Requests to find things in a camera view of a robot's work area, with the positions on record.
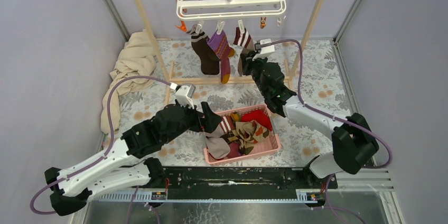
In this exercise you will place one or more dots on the cream patterned sock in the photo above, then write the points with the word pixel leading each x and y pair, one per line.
pixel 251 132

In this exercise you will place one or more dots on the red bear sock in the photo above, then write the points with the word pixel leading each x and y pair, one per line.
pixel 259 117

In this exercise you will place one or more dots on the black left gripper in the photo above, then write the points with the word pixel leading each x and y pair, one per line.
pixel 209 123

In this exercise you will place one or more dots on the argyle brown sock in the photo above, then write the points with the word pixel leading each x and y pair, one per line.
pixel 244 139

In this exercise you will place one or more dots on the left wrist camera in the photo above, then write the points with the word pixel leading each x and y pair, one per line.
pixel 184 94

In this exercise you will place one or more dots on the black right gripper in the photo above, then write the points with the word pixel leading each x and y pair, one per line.
pixel 248 63

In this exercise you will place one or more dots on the orange clothes peg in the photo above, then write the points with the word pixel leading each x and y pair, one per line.
pixel 182 26
pixel 263 22

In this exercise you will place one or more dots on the beige cloth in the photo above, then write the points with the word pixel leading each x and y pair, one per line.
pixel 137 58

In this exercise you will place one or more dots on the dark brown sock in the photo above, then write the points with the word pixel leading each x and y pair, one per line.
pixel 210 63

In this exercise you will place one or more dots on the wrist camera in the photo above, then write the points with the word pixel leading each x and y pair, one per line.
pixel 184 94
pixel 263 48

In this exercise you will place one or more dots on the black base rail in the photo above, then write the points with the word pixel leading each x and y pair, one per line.
pixel 241 183

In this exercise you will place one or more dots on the pink plastic basket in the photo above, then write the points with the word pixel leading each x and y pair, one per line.
pixel 267 147

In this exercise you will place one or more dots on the green striped sock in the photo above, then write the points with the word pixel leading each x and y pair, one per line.
pixel 235 117

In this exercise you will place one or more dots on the white sock hanger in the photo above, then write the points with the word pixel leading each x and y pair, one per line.
pixel 196 10

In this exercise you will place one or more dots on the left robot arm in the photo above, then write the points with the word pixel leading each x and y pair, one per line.
pixel 128 162

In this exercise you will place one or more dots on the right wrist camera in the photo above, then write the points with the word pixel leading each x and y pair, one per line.
pixel 263 48

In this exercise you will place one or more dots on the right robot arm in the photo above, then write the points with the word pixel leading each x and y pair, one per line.
pixel 352 144

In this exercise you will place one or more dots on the magenta yellow sock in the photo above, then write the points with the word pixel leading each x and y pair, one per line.
pixel 220 45
pixel 234 150

